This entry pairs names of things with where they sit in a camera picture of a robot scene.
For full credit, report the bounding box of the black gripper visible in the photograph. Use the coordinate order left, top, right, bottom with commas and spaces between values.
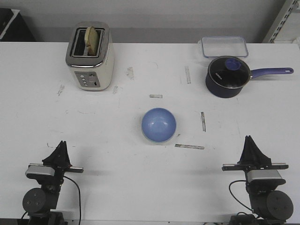
222, 135, 289, 173
42, 141, 84, 180

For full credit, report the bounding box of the green bowl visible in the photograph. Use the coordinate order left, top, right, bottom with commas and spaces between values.
145, 136, 173, 144

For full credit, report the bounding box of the blue bowl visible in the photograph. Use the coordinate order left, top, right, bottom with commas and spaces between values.
141, 108, 177, 141

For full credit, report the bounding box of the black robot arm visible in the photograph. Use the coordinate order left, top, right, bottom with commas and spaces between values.
22, 141, 83, 225
222, 135, 293, 225

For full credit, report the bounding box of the dark blue saucepan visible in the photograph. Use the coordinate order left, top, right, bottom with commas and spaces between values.
205, 56, 294, 98

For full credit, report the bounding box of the glass pot lid blue knob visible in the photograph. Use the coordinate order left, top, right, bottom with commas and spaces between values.
208, 56, 250, 89

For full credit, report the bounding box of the cream and chrome toaster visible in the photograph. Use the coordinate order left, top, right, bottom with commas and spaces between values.
66, 22, 114, 91

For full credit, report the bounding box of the clear plastic food container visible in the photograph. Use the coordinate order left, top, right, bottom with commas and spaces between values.
198, 36, 248, 58

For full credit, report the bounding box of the toast slice in toaster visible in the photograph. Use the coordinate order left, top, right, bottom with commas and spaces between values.
84, 26, 99, 56

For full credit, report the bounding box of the black box in corner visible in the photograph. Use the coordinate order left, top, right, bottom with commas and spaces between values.
0, 8, 36, 42

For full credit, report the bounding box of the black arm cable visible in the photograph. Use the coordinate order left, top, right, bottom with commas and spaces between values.
63, 175, 82, 223
228, 180, 255, 213

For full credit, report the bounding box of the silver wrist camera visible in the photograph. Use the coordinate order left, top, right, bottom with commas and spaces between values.
246, 170, 282, 183
25, 164, 55, 180

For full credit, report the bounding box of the white slotted shelf rail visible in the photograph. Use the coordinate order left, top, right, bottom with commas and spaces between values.
262, 0, 300, 44

